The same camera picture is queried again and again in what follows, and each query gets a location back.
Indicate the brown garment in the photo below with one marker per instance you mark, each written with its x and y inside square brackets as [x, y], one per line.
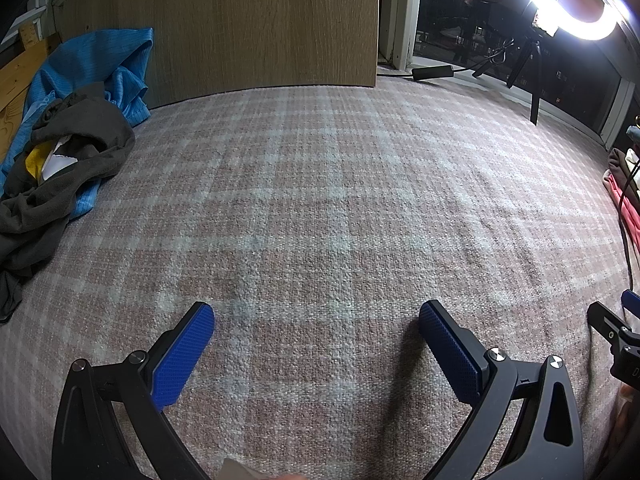
[622, 165]

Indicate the dark grey pants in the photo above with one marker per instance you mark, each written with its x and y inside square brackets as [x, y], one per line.
[85, 125]

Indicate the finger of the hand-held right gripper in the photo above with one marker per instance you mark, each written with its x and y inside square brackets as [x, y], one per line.
[605, 322]
[632, 302]

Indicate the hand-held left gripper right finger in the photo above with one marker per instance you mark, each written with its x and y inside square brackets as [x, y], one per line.
[450, 350]

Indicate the black power adapter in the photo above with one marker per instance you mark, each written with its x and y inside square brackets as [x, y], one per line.
[430, 72]

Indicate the black tripod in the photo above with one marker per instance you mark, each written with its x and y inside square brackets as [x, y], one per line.
[535, 105]

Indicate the wooden panel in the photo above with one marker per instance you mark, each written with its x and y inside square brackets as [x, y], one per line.
[225, 25]

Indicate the blue garment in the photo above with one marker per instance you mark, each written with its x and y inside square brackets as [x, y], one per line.
[100, 55]

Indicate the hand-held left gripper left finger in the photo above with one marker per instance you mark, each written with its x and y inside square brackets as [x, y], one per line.
[185, 355]

